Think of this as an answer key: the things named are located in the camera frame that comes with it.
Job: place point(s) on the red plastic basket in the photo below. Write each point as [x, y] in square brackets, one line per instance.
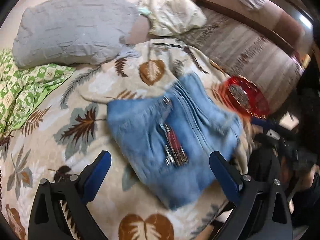
[246, 97]

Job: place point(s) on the brown striped headboard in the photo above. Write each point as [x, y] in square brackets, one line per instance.
[263, 45]

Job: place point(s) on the leaf patterned beige blanket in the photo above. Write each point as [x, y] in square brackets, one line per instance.
[68, 130]

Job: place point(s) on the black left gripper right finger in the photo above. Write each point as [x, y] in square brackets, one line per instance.
[260, 209]

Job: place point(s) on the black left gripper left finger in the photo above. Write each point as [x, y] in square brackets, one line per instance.
[47, 220]

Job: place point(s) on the grey pillow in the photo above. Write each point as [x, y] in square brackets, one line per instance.
[73, 31]

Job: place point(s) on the cream crumpled pillow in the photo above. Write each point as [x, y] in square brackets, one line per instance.
[171, 17]

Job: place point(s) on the green patterned cloth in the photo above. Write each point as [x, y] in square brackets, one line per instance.
[22, 90]

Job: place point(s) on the blue denim jeans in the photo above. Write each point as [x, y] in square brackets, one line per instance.
[168, 140]

